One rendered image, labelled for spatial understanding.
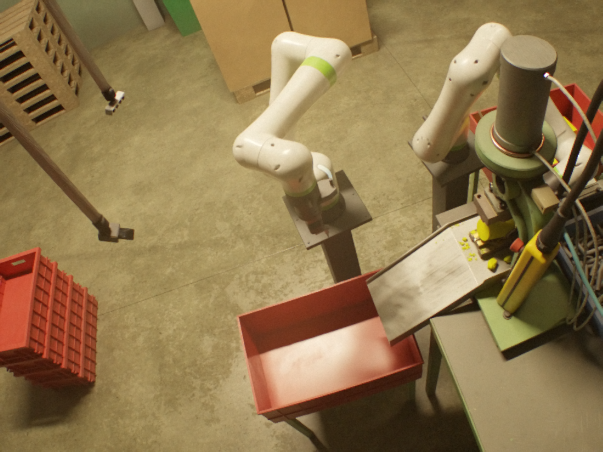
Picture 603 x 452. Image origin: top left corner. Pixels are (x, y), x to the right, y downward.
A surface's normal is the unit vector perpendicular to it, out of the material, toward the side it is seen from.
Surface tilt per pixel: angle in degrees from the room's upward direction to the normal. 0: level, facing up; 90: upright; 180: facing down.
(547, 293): 0
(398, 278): 30
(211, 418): 0
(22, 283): 0
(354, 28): 90
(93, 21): 90
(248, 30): 90
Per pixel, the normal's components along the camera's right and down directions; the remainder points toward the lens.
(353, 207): -0.24, -0.53
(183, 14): 0.26, 0.82
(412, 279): -0.67, -0.29
